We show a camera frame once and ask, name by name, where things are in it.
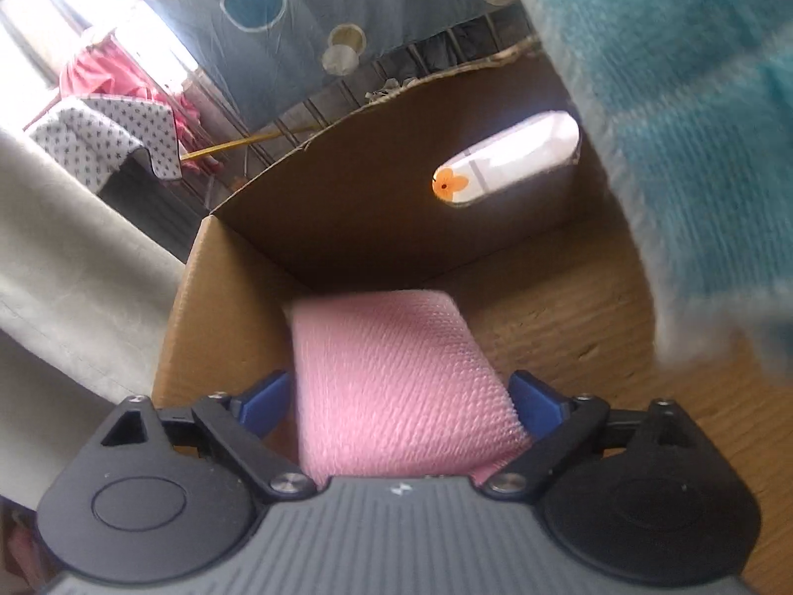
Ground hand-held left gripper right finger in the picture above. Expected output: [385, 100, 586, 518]
[484, 369, 698, 500]

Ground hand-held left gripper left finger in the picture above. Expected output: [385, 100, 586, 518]
[101, 370, 319, 502]

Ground pink knitted towel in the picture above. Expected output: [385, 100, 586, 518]
[286, 289, 534, 488]

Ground brown cardboard box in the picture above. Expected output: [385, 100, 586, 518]
[150, 34, 793, 571]

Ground teal checked towel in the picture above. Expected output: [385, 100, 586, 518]
[499, 0, 793, 398]

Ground dark grey cabinet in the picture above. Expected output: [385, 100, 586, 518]
[98, 154, 208, 262]

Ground beige curtain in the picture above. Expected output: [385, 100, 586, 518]
[0, 127, 207, 509]

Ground yellow stick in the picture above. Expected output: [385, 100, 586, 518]
[179, 125, 314, 160]

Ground white star-print cloth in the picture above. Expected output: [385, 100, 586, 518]
[28, 98, 184, 184]

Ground blue circle-print bedsheet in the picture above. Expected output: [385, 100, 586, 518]
[149, 0, 541, 126]

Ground pink hanging cloth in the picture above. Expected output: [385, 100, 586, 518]
[58, 43, 203, 137]

